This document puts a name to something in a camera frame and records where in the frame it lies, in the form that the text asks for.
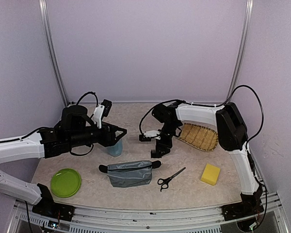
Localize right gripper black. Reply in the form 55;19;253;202
156;121;179;158

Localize black clipper comb guard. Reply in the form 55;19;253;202
150;149;162;158

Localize black handled scissors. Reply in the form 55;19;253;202
157;167;186;192

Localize grey zipper pouch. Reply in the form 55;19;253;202
98;160;162;188

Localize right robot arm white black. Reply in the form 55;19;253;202
151;100;262;216

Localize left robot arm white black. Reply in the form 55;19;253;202
0;105;127;216

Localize light blue cup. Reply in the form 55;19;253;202
106;139;123;157

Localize woven bamboo tray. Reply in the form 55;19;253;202
178;123;218;152

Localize yellow sponge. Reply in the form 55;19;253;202
200;164;221;186

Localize green plastic plate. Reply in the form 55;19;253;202
50;168;81;198

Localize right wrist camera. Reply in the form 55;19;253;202
139;130;161;142

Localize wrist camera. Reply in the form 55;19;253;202
139;130;161;142
92;99;112;129

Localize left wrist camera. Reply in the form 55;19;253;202
92;99;112;129

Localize aluminium front rail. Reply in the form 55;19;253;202
7;191;291;233

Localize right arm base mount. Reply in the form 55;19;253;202
221;202;264;221

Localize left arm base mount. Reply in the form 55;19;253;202
32;202;75;222

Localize left aluminium corner post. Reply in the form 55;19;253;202
39;0;69;106

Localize aluminium corner post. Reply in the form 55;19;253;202
226;0;254;100
39;0;69;106

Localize right aluminium corner post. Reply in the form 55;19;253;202
226;0;254;100

